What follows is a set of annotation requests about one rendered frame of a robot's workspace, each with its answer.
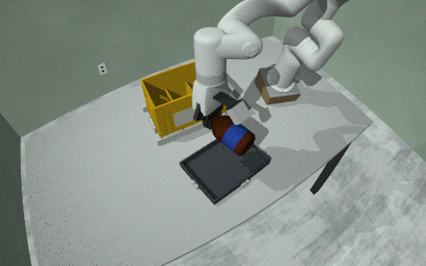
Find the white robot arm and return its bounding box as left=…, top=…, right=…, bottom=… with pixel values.
left=194, top=0, right=349, bottom=125

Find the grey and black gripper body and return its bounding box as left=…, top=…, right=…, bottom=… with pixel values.
left=192, top=75, right=229, bottom=116

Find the yellow crate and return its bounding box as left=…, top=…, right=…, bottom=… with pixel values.
left=141, top=62, right=202, bottom=138

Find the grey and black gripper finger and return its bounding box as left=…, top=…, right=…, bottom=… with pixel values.
left=193, top=103, right=212, bottom=130
left=213, top=104, right=223, bottom=116

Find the brown bottle with blue label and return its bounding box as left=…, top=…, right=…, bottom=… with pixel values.
left=211, top=112, right=255, bottom=156

